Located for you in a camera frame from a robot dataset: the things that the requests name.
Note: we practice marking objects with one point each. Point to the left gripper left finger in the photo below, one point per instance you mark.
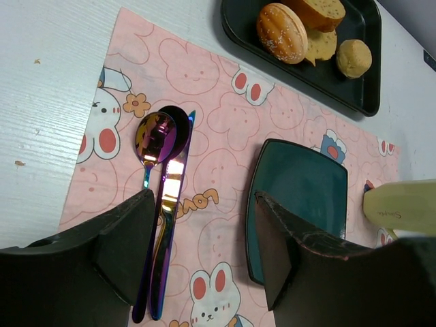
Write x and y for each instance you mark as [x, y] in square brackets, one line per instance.
[88, 275]

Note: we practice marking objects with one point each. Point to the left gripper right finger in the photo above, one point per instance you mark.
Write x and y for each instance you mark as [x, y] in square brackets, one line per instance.
[312, 278]

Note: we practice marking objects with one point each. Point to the bread slice top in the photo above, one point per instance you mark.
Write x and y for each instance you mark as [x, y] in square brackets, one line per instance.
[320, 15]

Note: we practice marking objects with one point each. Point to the bread slice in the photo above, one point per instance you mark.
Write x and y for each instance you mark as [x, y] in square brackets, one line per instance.
[321, 46]
[320, 15]

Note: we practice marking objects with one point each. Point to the bread slice bottom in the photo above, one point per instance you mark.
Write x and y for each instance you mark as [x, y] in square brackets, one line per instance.
[321, 46]

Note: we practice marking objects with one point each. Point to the dark green square plate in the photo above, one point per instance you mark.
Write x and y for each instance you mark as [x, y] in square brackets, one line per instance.
[305, 182]

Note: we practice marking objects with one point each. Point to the pale green mug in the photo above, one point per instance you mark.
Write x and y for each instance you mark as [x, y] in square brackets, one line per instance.
[404, 205]

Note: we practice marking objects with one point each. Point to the iridescent knife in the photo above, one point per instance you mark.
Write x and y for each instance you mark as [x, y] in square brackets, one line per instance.
[169, 195]

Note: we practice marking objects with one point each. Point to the pink bunny placemat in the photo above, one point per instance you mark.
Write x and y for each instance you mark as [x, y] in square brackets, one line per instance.
[146, 68]

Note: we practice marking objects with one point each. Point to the round yellow bun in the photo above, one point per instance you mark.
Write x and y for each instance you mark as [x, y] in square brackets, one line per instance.
[354, 58]

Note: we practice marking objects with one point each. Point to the small oval sesame bun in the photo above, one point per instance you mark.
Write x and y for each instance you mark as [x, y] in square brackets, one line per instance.
[282, 33]

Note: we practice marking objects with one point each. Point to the black baking tray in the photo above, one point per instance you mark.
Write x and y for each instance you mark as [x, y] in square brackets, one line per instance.
[362, 21]

